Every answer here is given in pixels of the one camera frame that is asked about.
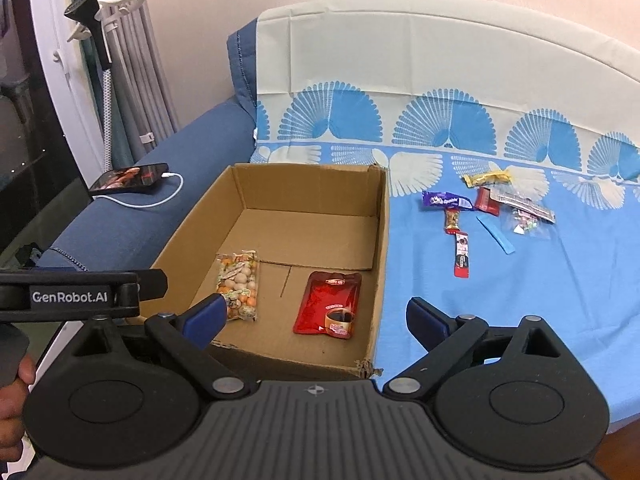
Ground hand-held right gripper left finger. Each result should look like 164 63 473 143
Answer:
72 293 258 403

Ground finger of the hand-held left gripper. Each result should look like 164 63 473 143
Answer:
136 269 169 304

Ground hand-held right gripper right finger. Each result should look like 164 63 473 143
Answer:
382 297 564 403

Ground purple chocolate packet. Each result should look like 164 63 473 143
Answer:
421 190 475 211

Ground brown cardboard box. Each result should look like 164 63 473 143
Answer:
139 162 391 382

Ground clear candy bag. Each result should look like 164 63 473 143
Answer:
510 209 550 240

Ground clear long strip packet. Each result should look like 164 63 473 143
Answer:
492 191 557 224

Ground person's left hand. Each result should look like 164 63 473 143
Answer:
0 355 37 463

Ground clear mixed nut snack packet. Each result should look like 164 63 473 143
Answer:
215 248 261 323

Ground blue sofa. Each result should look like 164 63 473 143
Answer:
42 16 262 321

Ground blue white printed cloth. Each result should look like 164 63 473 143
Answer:
252 0 640 427

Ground red black stick packet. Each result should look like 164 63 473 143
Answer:
452 232 471 279

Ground red drink pouch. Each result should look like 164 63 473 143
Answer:
292 271 364 341

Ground black smartphone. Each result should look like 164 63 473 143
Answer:
88 162 170 197

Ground blue stick packet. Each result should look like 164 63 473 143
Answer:
476 215 516 256

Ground small red snack packet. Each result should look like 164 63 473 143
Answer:
473 186 502 217

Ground yellow snack packet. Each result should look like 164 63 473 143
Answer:
461 170 513 189

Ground grey curtain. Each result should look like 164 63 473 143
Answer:
67 0 181 171

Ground black garment steamer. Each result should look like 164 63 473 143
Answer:
64 0 115 171

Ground white hanger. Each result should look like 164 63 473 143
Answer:
67 0 159 44

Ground white charging cable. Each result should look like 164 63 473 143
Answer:
96 172 185 209

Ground white window frame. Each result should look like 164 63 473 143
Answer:
27 0 108 171

